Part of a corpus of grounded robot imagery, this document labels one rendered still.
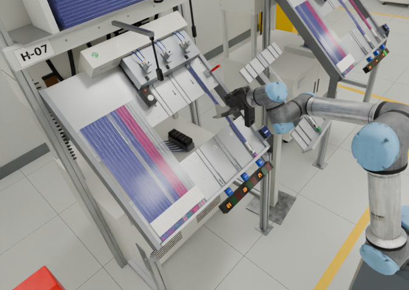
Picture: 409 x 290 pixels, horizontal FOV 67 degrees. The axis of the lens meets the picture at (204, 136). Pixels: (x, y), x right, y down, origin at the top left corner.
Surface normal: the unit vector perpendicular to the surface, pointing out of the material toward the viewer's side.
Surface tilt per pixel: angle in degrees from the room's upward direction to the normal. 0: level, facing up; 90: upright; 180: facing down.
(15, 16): 90
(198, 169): 44
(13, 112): 90
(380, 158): 83
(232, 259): 0
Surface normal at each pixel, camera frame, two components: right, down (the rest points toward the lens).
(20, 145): 0.72, 0.38
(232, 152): 0.42, -0.29
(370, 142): -0.82, 0.36
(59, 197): -0.11, -0.77
